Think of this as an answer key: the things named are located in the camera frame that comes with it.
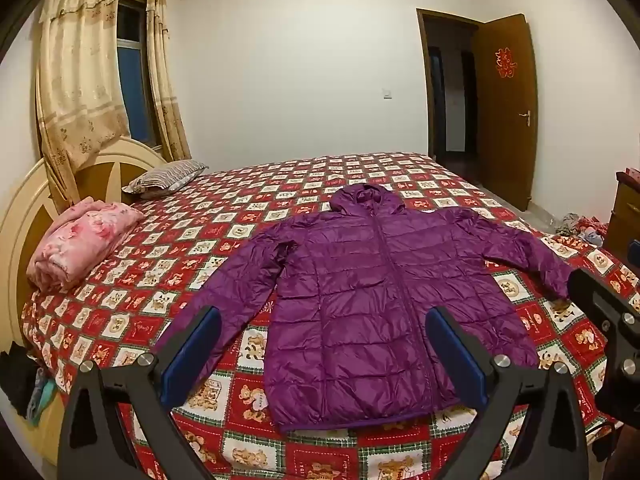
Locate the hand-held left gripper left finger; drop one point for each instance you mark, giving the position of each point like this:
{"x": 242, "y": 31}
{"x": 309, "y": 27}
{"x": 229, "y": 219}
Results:
{"x": 192, "y": 355}

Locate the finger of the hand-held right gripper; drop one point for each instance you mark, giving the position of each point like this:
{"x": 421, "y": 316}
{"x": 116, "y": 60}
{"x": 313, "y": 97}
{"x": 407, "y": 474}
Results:
{"x": 635, "y": 252}
{"x": 600, "y": 305}

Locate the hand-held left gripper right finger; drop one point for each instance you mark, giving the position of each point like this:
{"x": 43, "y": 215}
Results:
{"x": 457, "y": 355}

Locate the purple puffer jacket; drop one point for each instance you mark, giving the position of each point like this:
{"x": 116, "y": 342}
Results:
{"x": 375, "y": 285}

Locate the pile of clothes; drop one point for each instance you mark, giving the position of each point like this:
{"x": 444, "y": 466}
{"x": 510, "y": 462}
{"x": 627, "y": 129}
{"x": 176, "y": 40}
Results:
{"x": 580, "y": 227}

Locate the wooden cabinet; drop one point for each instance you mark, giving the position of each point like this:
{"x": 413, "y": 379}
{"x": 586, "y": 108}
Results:
{"x": 625, "y": 220}

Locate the bed with red patterned sheet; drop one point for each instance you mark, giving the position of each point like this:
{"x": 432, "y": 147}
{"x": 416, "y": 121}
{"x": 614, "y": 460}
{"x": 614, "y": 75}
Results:
{"x": 200, "y": 240}

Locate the teal cloth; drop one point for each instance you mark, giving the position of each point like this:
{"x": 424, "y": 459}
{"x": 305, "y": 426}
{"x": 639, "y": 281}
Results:
{"x": 42, "y": 395}

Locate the pink floral folded blanket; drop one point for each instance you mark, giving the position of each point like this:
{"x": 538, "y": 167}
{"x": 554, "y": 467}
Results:
{"x": 85, "y": 240}

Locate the brown wooden door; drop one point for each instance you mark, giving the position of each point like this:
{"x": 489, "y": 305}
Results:
{"x": 505, "y": 135}

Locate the dark cloth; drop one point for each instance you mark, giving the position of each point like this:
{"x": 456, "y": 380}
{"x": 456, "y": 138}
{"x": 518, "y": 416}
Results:
{"x": 17, "y": 375}

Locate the striped pillow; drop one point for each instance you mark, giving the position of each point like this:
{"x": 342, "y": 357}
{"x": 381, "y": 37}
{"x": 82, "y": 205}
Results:
{"x": 165, "y": 177}

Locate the cream wooden headboard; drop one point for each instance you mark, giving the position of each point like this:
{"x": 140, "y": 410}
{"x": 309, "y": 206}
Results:
{"x": 110, "y": 170}

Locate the red paper door decoration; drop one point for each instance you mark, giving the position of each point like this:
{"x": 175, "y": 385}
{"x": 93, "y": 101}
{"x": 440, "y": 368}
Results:
{"x": 505, "y": 61}

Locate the narrow beige floral curtain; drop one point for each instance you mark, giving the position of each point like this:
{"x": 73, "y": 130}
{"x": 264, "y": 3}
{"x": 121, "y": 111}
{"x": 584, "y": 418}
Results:
{"x": 165, "y": 85}

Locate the window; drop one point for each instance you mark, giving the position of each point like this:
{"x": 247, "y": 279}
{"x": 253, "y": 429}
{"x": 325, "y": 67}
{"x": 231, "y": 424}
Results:
{"x": 135, "y": 85}

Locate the wide beige floral curtain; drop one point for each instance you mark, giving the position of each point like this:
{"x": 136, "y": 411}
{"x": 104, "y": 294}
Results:
{"x": 75, "y": 85}

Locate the dark wooden door frame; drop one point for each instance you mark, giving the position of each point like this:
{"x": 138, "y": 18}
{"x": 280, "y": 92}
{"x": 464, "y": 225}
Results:
{"x": 425, "y": 85}

